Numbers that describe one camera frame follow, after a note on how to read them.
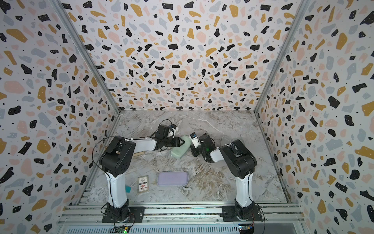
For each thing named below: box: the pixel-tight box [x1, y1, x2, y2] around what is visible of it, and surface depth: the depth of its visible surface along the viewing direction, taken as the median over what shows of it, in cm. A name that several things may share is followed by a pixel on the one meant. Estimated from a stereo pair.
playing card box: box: [137, 175, 150, 194], surface depth 85 cm
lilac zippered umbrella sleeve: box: [157, 170, 189, 186], surface depth 84 cm
